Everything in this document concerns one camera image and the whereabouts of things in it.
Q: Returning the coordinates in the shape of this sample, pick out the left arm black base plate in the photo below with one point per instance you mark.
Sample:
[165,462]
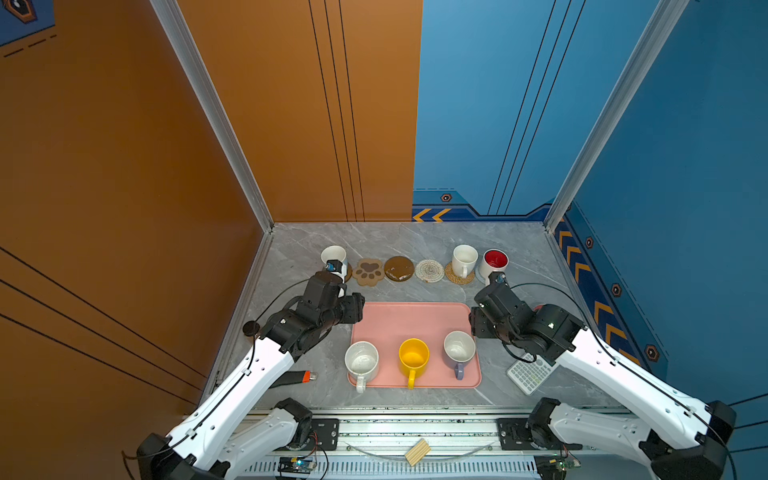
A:
[321,433]

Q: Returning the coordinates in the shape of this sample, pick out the pink plastic tray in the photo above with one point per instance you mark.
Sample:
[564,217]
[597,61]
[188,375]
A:
[387,325]

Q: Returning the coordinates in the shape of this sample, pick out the white mug red inside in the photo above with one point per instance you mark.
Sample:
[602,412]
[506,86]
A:
[493,260]

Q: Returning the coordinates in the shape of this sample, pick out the cream multicolour woven coaster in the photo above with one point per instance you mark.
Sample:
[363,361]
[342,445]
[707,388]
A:
[429,271]

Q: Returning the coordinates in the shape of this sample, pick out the lilac mug white inside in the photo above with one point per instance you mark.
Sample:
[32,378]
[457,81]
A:
[459,348]

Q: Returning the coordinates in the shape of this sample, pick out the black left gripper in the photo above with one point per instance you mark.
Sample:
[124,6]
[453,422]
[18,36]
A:
[354,307]

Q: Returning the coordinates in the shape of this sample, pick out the light blue mug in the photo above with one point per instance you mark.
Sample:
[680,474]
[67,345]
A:
[334,258]

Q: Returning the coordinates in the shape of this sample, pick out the circuit board right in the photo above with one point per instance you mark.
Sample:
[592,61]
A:
[555,468]

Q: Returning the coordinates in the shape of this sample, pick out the orange black utility knife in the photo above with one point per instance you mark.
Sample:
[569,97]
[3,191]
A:
[297,377]

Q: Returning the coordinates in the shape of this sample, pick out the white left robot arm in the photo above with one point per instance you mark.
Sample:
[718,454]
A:
[206,445]

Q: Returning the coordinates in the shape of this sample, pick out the tan rattan coaster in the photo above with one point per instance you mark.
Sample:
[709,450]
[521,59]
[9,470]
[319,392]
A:
[452,277]

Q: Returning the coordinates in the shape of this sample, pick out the grey aluminium corner post right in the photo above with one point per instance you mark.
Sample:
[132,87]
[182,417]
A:
[650,43]

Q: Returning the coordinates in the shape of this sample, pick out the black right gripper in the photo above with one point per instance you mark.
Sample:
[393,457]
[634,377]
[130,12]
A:
[477,317]

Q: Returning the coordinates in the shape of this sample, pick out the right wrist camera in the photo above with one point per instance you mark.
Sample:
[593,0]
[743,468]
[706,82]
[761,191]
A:
[498,294]

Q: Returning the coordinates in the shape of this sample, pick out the green circuit board left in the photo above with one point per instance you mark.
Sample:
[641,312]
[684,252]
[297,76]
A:
[296,467]

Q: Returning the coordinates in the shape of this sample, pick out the small wooden block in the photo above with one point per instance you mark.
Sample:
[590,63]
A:
[417,452]

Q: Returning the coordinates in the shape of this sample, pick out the chipped brown wooden coaster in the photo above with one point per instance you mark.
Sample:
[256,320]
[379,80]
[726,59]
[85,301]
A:
[399,268]

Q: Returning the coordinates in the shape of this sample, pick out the grey aluminium corner post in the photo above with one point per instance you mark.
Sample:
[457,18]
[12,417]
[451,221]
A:
[650,43]
[177,31]

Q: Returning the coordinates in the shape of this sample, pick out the yellow mug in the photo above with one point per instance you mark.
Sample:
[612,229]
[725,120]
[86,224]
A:
[413,356]

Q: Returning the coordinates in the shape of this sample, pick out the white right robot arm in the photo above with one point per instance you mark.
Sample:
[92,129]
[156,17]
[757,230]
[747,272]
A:
[673,434]

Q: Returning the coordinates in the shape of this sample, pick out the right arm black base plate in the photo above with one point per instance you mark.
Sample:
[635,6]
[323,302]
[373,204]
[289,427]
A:
[517,434]

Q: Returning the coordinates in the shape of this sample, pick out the grey aluminium corner post left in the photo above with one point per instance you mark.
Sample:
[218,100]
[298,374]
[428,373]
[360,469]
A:
[177,31]

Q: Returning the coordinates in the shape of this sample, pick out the spice jar black lid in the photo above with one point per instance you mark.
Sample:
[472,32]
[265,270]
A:
[251,329]

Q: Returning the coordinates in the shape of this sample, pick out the paw shaped cork coaster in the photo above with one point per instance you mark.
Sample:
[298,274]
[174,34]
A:
[368,272]

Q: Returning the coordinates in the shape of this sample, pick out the white scientific calculator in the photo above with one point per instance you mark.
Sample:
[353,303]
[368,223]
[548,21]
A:
[529,374]

